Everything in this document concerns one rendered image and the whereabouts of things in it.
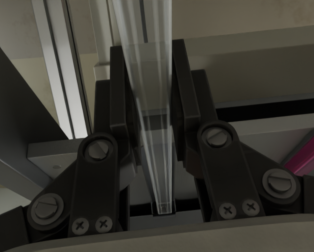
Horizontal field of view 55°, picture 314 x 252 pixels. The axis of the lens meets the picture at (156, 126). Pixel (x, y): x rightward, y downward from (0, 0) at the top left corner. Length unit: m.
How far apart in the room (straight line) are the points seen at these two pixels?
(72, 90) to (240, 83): 0.31
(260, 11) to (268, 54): 2.60
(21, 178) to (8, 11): 3.75
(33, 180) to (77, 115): 0.25
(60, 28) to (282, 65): 0.39
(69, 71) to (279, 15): 2.88
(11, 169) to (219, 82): 0.45
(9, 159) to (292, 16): 3.13
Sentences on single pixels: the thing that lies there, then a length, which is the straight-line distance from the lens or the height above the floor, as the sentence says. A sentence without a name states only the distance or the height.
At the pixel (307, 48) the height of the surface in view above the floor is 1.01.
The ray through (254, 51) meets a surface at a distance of 0.59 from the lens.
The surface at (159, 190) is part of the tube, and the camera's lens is 0.23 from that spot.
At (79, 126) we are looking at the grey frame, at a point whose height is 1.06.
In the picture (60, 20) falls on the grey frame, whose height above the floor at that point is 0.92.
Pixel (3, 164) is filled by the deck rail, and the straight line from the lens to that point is 0.18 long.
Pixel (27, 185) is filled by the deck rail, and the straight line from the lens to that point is 0.21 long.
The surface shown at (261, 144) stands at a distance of 0.22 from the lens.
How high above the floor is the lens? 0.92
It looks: 21 degrees up
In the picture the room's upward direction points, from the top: 174 degrees clockwise
